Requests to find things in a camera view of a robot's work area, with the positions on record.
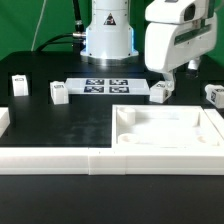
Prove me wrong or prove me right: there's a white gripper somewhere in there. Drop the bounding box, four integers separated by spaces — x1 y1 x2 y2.
145 0 217 91

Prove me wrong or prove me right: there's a white square tabletop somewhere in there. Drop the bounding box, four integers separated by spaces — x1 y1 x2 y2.
111 105 224 148

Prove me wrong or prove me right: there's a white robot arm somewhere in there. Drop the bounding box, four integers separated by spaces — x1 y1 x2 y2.
81 0 217 90

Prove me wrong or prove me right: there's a white U-shaped obstacle fence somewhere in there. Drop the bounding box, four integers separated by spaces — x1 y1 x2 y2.
0 108 224 175

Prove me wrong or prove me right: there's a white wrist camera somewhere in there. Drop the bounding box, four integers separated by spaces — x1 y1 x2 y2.
187 57 201 79

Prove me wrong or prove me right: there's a white marker base plate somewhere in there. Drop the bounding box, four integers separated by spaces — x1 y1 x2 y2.
65 78 150 95

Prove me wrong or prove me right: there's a black cable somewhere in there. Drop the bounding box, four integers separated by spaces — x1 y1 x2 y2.
35 0 88 52

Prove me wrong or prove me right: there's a white cable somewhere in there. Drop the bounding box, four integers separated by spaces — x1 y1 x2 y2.
30 0 48 52

